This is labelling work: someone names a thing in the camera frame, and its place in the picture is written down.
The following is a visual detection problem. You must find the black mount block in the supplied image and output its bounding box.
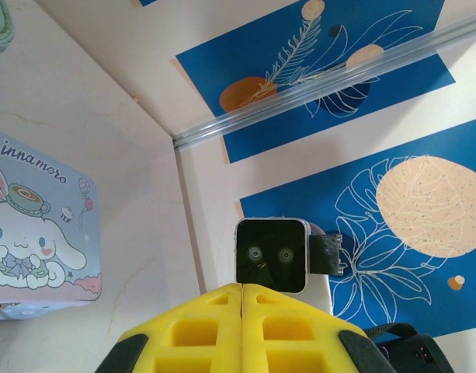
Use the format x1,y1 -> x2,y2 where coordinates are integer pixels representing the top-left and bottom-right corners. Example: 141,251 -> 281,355
310,231 -> 346,277

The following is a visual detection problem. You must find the Cinnamoroll print tin box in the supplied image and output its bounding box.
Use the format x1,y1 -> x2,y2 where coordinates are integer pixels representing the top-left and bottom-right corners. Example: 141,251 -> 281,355
0,127 -> 102,322

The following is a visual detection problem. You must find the black square smartwatch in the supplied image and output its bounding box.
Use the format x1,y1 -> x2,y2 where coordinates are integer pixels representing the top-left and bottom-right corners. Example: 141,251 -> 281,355
234,217 -> 328,295

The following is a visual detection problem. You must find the white stand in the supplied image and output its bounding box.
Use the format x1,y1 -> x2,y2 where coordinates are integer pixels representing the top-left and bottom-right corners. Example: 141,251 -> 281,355
305,271 -> 334,315

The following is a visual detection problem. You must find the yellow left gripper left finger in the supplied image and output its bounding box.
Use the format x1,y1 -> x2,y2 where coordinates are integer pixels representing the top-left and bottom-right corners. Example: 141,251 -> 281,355
93,282 -> 243,373

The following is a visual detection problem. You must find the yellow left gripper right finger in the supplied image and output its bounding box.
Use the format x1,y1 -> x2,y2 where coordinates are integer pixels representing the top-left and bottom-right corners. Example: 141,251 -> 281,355
241,282 -> 396,373

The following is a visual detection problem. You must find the aluminium frame post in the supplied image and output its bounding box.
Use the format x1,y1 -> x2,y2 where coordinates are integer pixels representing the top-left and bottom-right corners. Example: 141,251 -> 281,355
172,9 -> 476,151

